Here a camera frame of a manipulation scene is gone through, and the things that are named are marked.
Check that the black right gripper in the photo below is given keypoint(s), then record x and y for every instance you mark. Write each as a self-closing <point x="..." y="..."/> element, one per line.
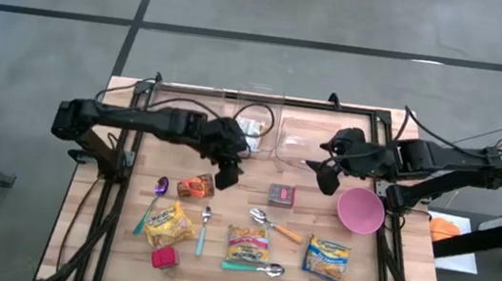
<point x="350" y="153"/>

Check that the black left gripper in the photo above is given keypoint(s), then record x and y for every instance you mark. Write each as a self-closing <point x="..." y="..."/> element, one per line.
<point x="224" y="139"/>

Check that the orange snack packet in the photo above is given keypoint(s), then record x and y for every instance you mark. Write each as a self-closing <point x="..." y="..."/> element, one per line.
<point x="196" y="186"/>

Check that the smoked paprika tin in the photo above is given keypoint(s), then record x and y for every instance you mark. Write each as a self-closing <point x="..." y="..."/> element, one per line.
<point x="281" y="195"/>

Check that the beef flavor ramen packet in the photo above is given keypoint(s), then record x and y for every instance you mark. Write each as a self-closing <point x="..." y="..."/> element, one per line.
<point x="248" y="243"/>

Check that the yellow ramen packet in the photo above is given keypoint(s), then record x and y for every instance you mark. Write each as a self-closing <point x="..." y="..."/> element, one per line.
<point x="169" y="224"/>

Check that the blue ramen packet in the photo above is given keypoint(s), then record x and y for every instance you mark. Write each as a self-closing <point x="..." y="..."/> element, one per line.
<point x="326" y="259"/>

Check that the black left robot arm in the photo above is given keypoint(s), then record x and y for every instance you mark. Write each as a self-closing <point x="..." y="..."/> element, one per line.
<point x="138" y="119"/>

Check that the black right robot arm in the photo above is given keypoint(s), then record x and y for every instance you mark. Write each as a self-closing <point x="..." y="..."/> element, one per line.
<point x="445" y="157"/>

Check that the clear plastic bin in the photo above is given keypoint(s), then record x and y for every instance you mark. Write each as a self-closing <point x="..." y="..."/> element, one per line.
<point x="198" y="100"/>
<point x="275" y="115"/>
<point x="299" y="141"/>

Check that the pink bowl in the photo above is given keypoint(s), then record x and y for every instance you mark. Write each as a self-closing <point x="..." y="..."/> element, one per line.
<point x="361" y="211"/>

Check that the red cube box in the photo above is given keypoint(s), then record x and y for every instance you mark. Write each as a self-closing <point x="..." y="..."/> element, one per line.
<point x="164" y="258"/>

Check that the orange cloth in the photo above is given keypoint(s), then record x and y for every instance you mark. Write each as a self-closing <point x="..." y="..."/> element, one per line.
<point x="444" y="230"/>

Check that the white paper sheet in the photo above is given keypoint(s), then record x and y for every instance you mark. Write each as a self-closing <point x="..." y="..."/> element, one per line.
<point x="457" y="262"/>

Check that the white plastic container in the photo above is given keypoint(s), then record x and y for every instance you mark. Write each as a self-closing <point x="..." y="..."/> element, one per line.
<point x="500" y="223"/>

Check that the silver frame bracket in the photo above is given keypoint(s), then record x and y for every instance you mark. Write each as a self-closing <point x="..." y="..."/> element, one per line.
<point x="382" y="188"/>
<point x="128" y="158"/>

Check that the black table frame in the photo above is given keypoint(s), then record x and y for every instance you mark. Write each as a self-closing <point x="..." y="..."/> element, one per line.
<point x="313" y="105"/>

